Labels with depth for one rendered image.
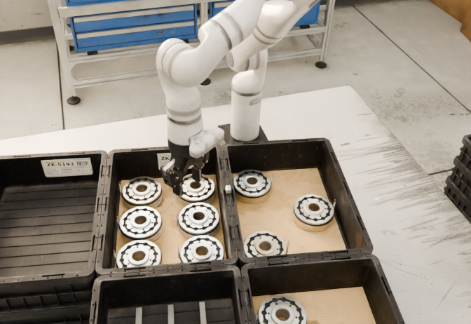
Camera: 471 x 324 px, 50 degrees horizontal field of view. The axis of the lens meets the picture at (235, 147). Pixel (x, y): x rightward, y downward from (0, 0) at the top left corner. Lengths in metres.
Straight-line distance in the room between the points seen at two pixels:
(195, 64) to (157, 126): 0.92
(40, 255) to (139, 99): 2.01
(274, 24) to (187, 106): 0.32
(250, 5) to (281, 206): 0.57
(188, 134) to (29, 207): 0.56
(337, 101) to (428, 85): 1.67
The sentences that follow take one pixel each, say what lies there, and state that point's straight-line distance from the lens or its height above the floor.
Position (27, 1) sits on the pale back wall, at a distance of 3.89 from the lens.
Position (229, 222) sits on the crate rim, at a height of 0.93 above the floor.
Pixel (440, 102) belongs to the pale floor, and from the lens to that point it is 3.44.
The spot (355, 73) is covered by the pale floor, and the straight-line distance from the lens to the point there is 3.54.
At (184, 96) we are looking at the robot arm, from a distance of 0.97.
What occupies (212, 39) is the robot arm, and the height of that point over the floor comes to 1.36.
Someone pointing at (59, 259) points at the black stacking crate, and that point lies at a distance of 1.28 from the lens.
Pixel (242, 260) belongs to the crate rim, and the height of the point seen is 0.93.
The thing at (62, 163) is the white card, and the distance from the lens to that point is 1.40.
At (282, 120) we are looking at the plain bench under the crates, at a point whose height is 0.70.
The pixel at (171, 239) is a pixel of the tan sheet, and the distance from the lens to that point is 1.26.
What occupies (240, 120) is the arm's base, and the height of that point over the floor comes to 0.88.
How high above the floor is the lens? 1.80
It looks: 40 degrees down
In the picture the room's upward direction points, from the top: 2 degrees clockwise
